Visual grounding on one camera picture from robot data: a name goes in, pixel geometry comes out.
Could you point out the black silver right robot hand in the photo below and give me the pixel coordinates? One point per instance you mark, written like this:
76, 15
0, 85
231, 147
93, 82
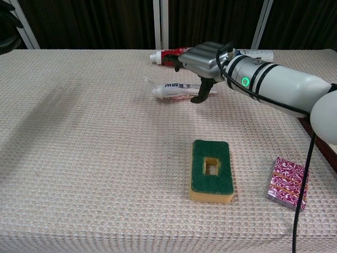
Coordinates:
205, 62

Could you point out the white toothpaste tube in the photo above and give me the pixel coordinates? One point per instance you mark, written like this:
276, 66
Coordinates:
173, 89

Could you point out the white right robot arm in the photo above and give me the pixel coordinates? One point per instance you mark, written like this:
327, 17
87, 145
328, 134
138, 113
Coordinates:
284, 81

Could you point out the red ketchup bottle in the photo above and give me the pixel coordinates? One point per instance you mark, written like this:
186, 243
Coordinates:
166, 56

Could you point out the dark pleated screen panel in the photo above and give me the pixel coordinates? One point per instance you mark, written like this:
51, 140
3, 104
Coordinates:
210, 21
5, 21
92, 23
302, 23

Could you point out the blue white bottle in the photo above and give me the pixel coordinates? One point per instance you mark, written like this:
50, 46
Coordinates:
259, 54

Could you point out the green yellow sponge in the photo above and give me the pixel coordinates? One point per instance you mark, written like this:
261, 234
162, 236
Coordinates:
212, 182

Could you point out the beige woven tablecloth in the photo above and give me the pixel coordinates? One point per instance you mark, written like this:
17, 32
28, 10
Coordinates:
105, 158

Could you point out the pink patterned card box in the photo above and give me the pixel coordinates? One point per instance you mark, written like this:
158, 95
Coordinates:
285, 182

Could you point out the dark red wooden stick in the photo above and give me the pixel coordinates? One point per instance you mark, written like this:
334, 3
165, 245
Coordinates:
322, 150

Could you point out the white screen frame post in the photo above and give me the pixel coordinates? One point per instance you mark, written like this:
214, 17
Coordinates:
262, 23
157, 23
27, 26
165, 23

